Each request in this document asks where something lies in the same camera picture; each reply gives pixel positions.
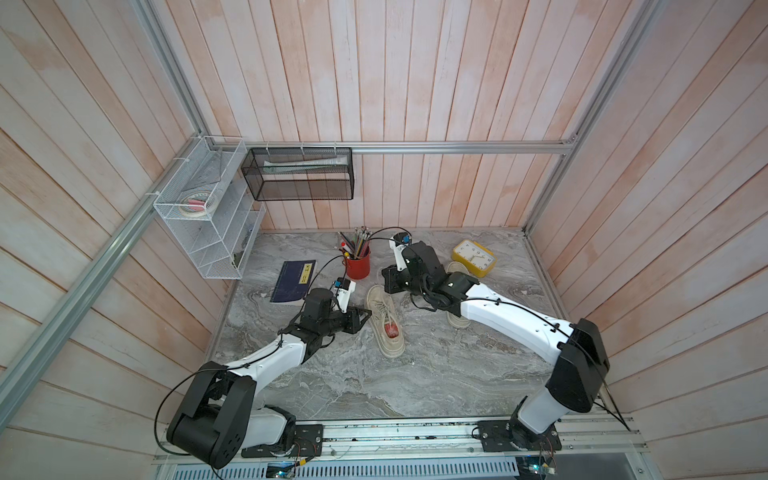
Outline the beige sneaker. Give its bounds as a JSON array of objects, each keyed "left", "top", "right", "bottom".
[
  {"left": 445, "top": 260, "right": 475, "bottom": 330},
  {"left": 365, "top": 285, "right": 405, "bottom": 358}
]

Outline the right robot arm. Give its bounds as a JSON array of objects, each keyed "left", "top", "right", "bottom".
[{"left": 382, "top": 233, "right": 610, "bottom": 452}]

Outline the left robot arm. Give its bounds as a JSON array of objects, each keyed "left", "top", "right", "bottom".
[{"left": 158, "top": 288, "right": 372, "bottom": 470}]

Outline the red insole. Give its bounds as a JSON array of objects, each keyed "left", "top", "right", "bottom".
[{"left": 384, "top": 322, "right": 400, "bottom": 339}]

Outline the dark blue book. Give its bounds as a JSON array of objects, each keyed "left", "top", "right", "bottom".
[{"left": 270, "top": 260, "right": 316, "bottom": 303}]

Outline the red pen cup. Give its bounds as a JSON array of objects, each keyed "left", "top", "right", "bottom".
[{"left": 344, "top": 247, "right": 370, "bottom": 281}]

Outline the yellow alarm clock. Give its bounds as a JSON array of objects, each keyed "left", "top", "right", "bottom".
[{"left": 451, "top": 239, "right": 497, "bottom": 278}]

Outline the pens and pencils bunch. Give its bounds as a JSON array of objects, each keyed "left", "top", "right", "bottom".
[{"left": 337, "top": 227, "right": 373, "bottom": 260}]

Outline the tape roll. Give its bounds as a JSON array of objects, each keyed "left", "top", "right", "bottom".
[{"left": 177, "top": 190, "right": 219, "bottom": 218}]

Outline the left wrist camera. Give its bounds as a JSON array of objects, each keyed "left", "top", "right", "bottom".
[{"left": 334, "top": 277, "right": 356, "bottom": 313}]

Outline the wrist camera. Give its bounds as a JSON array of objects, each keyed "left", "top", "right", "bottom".
[
  {"left": 389, "top": 231, "right": 412, "bottom": 271},
  {"left": 334, "top": 277, "right": 356, "bottom": 313}
]

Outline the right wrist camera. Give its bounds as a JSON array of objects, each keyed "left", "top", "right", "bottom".
[{"left": 389, "top": 231, "right": 412, "bottom": 271}]

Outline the black mesh wall basket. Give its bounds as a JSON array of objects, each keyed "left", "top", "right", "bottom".
[{"left": 241, "top": 147, "right": 355, "bottom": 202}]

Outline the white wire wall shelf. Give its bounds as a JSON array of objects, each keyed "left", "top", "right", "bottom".
[{"left": 154, "top": 136, "right": 265, "bottom": 280}]

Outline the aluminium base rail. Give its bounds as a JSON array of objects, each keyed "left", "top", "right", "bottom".
[{"left": 152, "top": 415, "right": 649, "bottom": 466}]

